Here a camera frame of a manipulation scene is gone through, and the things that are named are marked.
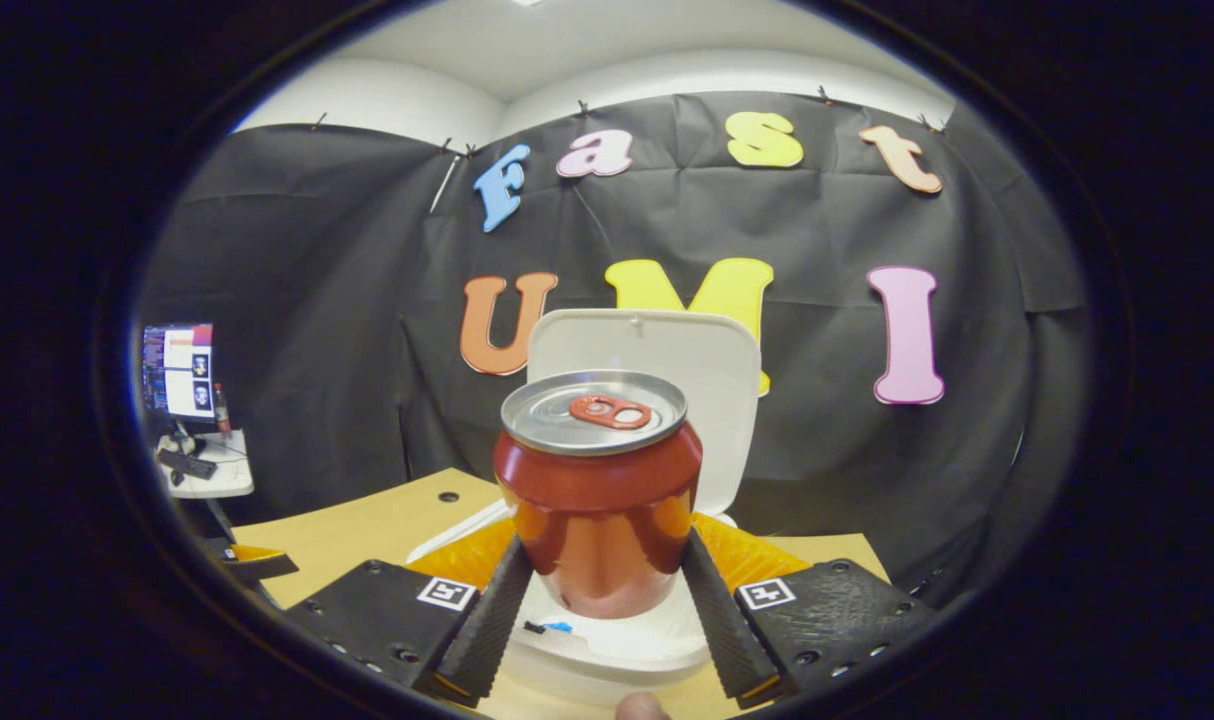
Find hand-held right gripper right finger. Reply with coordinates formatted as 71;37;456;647
680;515;938;706

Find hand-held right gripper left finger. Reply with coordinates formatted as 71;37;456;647
287;518;535;706

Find red pop can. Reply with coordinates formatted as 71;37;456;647
494;370;703;619

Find white desktop garbage bin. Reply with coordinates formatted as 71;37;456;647
407;308;763;706

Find wooden desktop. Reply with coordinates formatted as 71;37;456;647
232;468;888;720

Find white side table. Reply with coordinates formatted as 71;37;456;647
157;430;256;500

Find black keyboard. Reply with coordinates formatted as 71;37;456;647
157;448;219;481

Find black backdrop cloth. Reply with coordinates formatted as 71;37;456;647
137;90;1098;611

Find computer monitor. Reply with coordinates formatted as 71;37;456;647
142;323;215;419

